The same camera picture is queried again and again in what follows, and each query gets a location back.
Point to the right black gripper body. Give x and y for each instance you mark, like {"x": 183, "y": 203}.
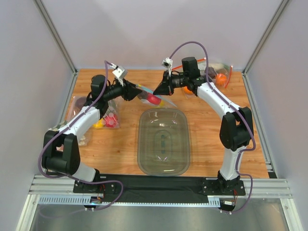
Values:
{"x": 168, "y": 82}

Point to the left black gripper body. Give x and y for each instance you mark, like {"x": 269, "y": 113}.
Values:
{"x": 125, "y": 89}

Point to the red fake apple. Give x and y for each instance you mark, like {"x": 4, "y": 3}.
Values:
{"x": 153, "y": 99}

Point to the blue zip top bag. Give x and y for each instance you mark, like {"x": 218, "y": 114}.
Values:
{"x": 168, "y": 103}

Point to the dark purple fake plum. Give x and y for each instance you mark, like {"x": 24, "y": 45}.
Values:
{"x": 143, "y": 96}

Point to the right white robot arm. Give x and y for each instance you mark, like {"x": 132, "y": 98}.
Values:
{"x": 236, "y": 130}

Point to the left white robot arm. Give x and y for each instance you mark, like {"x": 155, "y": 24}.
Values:
{"x": 60, "y": 151}

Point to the orange fake tangerine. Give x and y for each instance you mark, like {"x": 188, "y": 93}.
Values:
{"x": 187, "y": 91}

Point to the clear bag with mushroom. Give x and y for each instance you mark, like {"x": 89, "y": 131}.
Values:
{"x": 114, "y": 107}

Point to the red spotted fake mushroom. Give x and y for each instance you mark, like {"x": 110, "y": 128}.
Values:
{"x": 111, "y": 120}

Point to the yellow fake pepper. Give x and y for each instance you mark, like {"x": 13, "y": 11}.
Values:
{"x": 99, "y": 124}

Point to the fake purple grapes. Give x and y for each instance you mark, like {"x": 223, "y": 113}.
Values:
{"x": 211, "y": 72}

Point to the clear bag far left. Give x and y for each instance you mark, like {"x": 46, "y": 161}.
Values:
{"x": 74, "y": 109}

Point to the red zip bag back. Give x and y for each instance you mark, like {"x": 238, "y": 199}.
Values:
{"x": 219, "y": 68}

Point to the clear plastic tub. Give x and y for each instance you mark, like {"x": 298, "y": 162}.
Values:
{"x": 163, "y": 142}

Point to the black base strip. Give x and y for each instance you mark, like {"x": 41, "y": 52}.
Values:
{"x": 154, "y": 189}

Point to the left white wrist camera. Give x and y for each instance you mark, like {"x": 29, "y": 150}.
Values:
{"x": 119, "y": 72}

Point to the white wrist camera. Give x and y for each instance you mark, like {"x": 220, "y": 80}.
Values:
{"x": 119, "y": 72}
{"x": 167, "y": 63}

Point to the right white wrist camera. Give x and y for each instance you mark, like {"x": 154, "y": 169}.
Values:
{"x": 167, "y": 63}

